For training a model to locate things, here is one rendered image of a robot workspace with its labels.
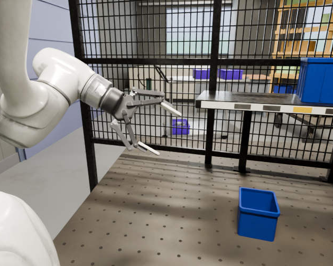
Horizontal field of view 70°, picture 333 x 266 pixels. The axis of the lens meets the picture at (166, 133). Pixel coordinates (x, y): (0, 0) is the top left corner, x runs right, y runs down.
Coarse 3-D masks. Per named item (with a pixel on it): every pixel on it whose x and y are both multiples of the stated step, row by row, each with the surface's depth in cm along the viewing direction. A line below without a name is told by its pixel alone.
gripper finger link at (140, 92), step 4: (132, 88) 70; (136, 88) 70; (140, 92) 70; (144, 92) 70; (148, 92) 71; (152, 92) 71; (156, 92) 71; (160, 92) 71; (148, 96) 73; (152, 96) 73; (156, 96) 73
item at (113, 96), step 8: (112, 88) 67; (112, 96) 66; (120, 96) 67; (128, 96) 69; (104, 104) 66; (112, 104) 66; (120, 104) 69; (112, 112) 68; (120, 112) 68; (128, 112) 69; (120, 120) 70
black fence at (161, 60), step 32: (96, 0) 101; (224, 0) 88; (160, 32) 98; (160, 64) 101; (192, 64) 97; (224, 64) 94; (256, 64) 91; (288, 64) 88; (160, 128) 111; (192, 128) 106; (256, 160) 102; (288, 160) 98; (320, 160) 96
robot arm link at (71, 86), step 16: (48, 48) 65; (32, 64) 64; (48, 64) 62; (64, 64) 63; (80, 64) 65; (48, 80) 60; (64, 80) 61; (80, 80) 64; (64, 96) 62; (80, 96) 66
